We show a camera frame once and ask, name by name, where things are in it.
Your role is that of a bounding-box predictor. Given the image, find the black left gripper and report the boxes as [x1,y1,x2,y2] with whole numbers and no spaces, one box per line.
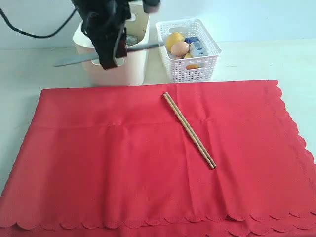
[72,0,131,70]

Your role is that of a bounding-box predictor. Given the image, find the blue white milk carton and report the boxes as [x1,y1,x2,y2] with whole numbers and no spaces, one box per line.
[185,37,208,57]

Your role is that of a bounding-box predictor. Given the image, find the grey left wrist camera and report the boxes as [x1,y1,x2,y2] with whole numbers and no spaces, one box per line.
[142,0,161,14]

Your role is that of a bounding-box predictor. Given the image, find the white perforated plastic basket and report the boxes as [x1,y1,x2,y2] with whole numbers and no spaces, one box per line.
[156,18,222,83]

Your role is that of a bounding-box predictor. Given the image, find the yellow lemon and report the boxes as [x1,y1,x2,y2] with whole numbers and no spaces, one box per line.
[165,32,185,52]

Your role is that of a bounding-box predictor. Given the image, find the silver table knife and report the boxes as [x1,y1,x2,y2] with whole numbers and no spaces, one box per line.
[53,42,164,67]

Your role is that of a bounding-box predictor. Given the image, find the wooden chopstick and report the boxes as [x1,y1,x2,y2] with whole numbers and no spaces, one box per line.
[164,92,217,168]
[162,93,215,170]

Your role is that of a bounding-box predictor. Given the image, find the brown egg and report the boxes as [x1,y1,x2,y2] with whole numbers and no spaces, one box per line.
[170,41,190,56]

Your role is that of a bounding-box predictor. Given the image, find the cream plastic storage bin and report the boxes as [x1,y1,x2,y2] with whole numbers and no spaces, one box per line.
[73,0,150,86]

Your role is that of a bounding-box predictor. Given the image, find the stainless steel cup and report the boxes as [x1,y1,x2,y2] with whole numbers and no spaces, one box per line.
[126,35,138,47]

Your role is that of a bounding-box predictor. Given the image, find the red scalloped table cloth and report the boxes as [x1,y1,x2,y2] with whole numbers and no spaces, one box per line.
[0,80,316,237]

